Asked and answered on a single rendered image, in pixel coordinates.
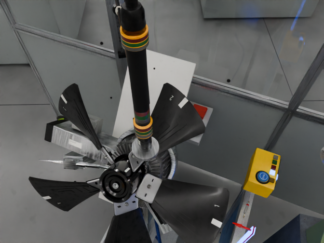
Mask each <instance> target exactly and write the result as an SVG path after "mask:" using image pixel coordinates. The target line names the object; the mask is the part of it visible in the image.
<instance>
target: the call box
mask: <svg viewBox="0 0 324 243"><path fill-rule="evenodd" d="M274 155H277V154H274V153H272V152H269V151H266V150H263V149H260V148H256V150H255V152H254V153H253V155H252V157H251V160H250V163H249V167H248V171H247V174H246V178H245V182H244V185H243V189H244V190H246V191H249V192H252V193H254V194H257V195H260V196H262V197H265V198H267V197H268V196H269V195H270V194H271V193H272V192H273V190H274V187H275V182H276V178H277V173H278V168H279V163H280V159H281V156H280V155H277V156H278V160H276V161H277V165H275V164H272V160H275V159H273V156H274ZM271 165H275V166H276V170H274V171H275V175H271V174H270V170H273V169H271ZM260 172H265V173H267V174H268V176H269V179H268V180H267V181H266V182H261V181H259V179H258V177H257V175H258V174H259V173H260ZM270 177H271V178H274V179H275V180H274V183H271V182H269V180H270Z"/></svg>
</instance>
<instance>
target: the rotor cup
mask: <svg viewBox="0 0 324 243"><path fill-rule="evenodd" d="M128 156H129V152H127V153H123V154H121V155H119V156H118V157H117V158H116V159H115V160H114V161H115V162H114V163H113V164H112V166H110V167H109V168H108V169H106V170H105V171H104V172H103V173H102V174H101V176H100V179H99V188H100V190H101V192H102V194H103V195H104V197H105V198H107V199H108V200H109V201H111V202H113V203H123V202H125V201H127V200H128V199H130V197H131V196H132V195H133V194H134V193H135V192H136V191H137V189H138V187H139V185H140V183H141V181H142V179H143V177H144V175H145V174H146V173H149V174H150V172H149V167H148V165H146V162H145V163H144V164H143V166H142V167H141V169H140V170H139V171H138V173H137V174H136V173H135V172H133V171H132V168H131V164H130V161H129V157H128ZM127 168H130V169H129V170H128V171H127V172H125V170H126V169H127ZM113 183H117V184H118V185H119V187H118V188H117V189H114V188H113V186H112V185H113ZM136 188H137V189H136ZM135 189H136V190H135ZM134 190H135V192H134V193H133V191H134Z"/></svg>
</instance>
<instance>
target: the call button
mask: <svg viewBox="0 0 324 243"><path fill-rule="evenodd" d="M257 177H258V179H259V181H261V182H266V181H267V180H268V179H269V176H268V174H267V173H265V172H260V173H259V174H258V175H257Z"/></svg>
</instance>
